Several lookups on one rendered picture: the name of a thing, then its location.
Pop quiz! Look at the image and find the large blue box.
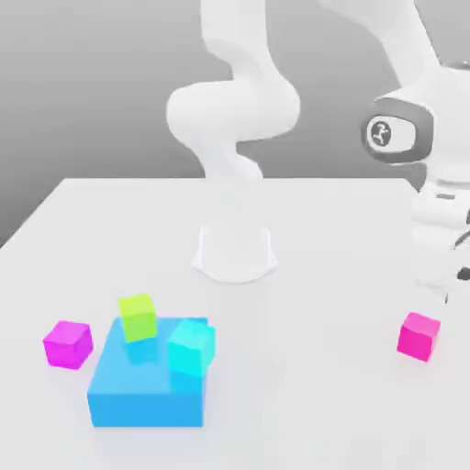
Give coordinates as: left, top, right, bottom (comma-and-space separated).
86, 316, 209, 430

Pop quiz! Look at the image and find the small cyan cube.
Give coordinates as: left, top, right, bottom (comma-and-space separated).
166, 318, 217, 379

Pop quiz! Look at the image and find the small pink cube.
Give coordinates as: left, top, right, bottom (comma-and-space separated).
396, 311, 442, 364

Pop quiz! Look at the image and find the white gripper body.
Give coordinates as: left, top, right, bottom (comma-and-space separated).
411, 221, 464, 297

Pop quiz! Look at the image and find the small lime green cube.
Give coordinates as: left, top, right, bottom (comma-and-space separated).
117, 293, 160, 344

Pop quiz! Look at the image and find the small magenta cube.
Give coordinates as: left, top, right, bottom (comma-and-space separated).
42, 319, 95, 371

